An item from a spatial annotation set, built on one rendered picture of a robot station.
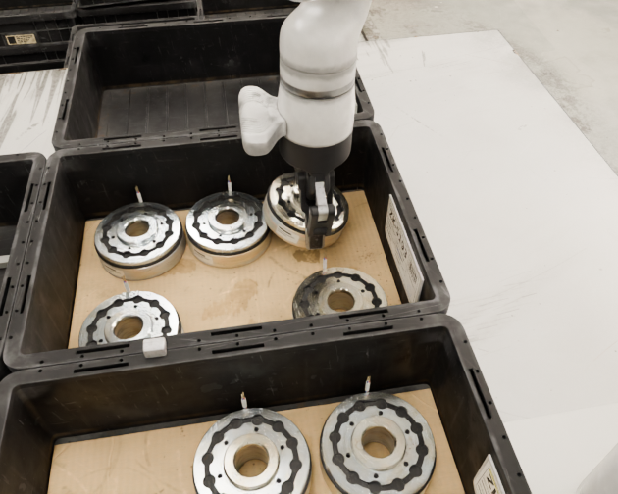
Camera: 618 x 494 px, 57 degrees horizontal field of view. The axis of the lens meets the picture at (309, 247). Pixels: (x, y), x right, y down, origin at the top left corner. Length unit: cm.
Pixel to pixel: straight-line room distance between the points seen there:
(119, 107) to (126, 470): 59
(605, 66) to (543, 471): 243
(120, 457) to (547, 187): 79
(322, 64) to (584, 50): 262
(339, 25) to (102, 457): 44
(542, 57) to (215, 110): 219
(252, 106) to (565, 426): 52
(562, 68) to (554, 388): 223
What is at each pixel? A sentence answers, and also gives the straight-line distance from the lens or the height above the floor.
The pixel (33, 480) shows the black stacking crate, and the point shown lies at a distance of 58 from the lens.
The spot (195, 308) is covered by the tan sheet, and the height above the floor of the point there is 83.
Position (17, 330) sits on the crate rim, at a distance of 57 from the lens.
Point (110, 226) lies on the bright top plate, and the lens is 73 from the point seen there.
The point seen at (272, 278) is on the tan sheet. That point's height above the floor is 83.
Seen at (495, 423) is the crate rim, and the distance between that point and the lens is 49.
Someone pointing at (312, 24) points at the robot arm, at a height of 112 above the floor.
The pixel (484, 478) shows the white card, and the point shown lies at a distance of 51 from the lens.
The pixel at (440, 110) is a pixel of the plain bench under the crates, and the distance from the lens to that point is 118.
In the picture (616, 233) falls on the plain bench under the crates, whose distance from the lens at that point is 102.
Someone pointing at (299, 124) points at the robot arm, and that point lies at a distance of 54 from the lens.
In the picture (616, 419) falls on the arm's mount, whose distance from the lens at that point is 81.
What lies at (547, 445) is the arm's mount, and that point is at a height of 70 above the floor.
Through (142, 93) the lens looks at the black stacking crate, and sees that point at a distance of 100.
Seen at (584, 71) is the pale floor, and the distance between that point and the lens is 291.
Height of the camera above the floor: 135
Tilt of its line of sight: 48 degrees down
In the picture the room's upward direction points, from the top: straight up
